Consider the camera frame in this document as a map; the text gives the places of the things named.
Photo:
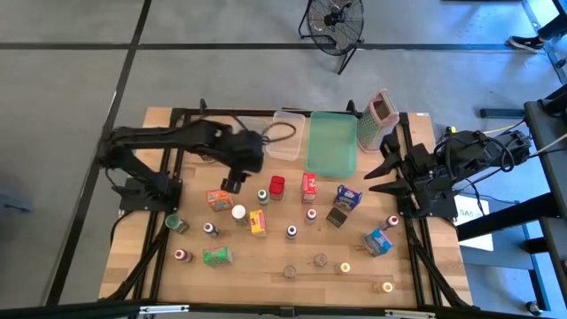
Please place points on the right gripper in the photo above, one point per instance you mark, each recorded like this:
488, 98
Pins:
418, 177

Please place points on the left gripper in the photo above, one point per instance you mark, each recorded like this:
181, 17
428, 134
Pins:
248, 150

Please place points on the orange Mini-Wheats cereal box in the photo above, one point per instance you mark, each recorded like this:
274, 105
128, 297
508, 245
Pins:
219, 200

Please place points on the green cap colouring bottle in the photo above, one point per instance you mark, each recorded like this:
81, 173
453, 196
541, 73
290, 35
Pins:
262, 196

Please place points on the red cap colouring bottle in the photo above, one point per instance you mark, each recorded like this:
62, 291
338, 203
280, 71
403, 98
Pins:
311, 215
390, 221
180, 254

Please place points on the purple cap colouring bottle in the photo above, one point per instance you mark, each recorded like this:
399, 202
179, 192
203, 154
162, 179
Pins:
209, 228

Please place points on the small black box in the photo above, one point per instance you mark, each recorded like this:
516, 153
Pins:
336, 217

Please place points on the green lid jar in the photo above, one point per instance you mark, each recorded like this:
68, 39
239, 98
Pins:
175, 222

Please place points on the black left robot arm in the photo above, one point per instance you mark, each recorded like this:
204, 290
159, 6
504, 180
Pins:
146, 137

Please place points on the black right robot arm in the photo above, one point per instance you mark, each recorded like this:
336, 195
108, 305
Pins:
469, 155

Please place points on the bagel seasoning jar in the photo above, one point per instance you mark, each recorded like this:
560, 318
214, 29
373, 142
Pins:
239, 213

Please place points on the yellow Corn Pops box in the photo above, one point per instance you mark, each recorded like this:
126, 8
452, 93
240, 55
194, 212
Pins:
257, 223

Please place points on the deep clear plastic bin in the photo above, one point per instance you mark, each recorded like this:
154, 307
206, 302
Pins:
254, 122

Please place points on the shallow clear plastic bin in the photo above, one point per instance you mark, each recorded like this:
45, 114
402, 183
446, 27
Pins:
290, 148

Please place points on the light blue cereal box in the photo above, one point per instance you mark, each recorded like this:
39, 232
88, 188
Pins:
377, 243

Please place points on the teal plastic bin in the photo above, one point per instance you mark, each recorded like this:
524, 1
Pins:
330, 150

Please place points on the red cereal box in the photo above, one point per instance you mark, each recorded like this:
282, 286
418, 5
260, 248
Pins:
308, 188

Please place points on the green cereal box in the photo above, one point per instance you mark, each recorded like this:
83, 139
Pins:
218, 257

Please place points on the yellow cap colouring bottle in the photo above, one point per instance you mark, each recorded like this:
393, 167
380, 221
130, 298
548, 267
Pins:
344, 267
386, 287

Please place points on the white paper sheet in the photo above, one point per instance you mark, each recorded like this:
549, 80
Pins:
476, 239

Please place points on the black floor bar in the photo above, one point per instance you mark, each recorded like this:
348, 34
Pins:
500, 113

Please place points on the dark neighbouring table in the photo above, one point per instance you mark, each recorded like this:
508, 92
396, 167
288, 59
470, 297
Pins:
547, 146

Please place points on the black floor fan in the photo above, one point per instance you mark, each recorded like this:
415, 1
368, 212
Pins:
332, 18

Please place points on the person's shoe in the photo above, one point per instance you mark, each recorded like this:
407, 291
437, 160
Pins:
525, 43

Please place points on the black caster wheel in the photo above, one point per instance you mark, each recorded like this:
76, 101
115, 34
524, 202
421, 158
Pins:
533, 307

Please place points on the person's leg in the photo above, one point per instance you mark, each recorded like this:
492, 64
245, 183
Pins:
553, 27

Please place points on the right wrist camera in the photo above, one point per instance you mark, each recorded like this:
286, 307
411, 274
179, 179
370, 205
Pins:
392, 142

